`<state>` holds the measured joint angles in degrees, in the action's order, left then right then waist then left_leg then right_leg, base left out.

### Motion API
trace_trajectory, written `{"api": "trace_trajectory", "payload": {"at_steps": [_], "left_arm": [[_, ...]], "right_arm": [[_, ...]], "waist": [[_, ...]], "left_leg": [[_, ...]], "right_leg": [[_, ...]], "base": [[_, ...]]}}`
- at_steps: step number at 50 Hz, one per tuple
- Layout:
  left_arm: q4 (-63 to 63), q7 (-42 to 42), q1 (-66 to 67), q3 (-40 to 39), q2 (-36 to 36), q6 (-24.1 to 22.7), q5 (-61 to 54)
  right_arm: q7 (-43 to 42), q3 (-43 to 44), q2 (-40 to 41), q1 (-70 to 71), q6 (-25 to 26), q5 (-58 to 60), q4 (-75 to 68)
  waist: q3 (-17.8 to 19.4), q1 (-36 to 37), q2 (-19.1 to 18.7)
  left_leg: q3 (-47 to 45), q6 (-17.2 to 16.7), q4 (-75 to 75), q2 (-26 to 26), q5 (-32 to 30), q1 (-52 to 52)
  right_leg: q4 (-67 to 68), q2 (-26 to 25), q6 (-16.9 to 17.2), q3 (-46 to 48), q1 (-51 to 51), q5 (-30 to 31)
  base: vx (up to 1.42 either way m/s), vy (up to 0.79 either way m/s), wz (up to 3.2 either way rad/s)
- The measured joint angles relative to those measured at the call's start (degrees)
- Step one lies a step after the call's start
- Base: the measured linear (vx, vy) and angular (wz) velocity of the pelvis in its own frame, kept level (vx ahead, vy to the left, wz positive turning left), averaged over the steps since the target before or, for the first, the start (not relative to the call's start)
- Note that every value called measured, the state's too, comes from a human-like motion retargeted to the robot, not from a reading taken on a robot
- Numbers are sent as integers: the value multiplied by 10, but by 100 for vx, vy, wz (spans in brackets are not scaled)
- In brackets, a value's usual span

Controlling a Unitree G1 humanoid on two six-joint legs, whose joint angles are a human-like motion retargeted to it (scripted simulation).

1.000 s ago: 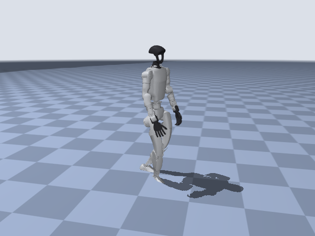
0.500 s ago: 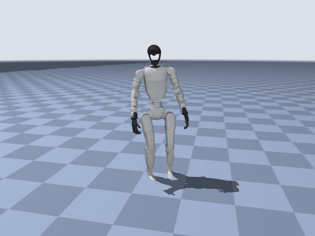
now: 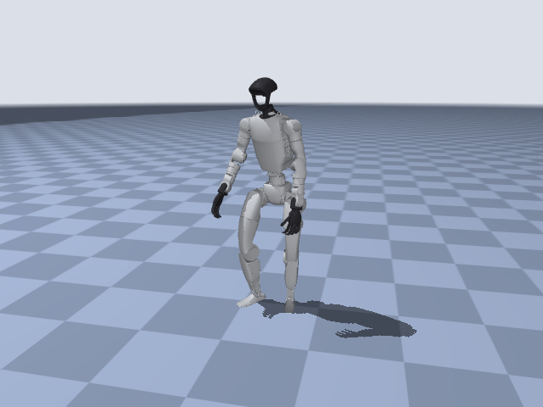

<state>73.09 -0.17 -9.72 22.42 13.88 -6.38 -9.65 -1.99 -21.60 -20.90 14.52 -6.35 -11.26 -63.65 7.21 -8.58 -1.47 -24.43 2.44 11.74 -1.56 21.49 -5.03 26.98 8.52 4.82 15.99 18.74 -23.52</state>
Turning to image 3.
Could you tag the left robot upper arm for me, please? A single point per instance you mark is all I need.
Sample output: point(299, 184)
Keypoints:
point(292, 128)

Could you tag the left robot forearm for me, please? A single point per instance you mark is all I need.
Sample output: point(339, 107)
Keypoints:
point(299, 177)

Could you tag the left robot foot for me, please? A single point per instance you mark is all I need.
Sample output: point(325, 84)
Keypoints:
point(289, 305)

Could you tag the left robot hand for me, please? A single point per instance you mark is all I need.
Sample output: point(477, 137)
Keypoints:
point(294, 219)

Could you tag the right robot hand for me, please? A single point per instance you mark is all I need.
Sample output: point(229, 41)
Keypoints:
point(218, 200)

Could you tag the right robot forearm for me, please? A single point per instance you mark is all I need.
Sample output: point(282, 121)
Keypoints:
point(231, 174)

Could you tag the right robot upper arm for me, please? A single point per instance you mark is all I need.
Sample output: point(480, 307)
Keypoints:
point(244, 136)

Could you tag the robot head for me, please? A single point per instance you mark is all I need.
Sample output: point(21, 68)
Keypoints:
point(264, 87)

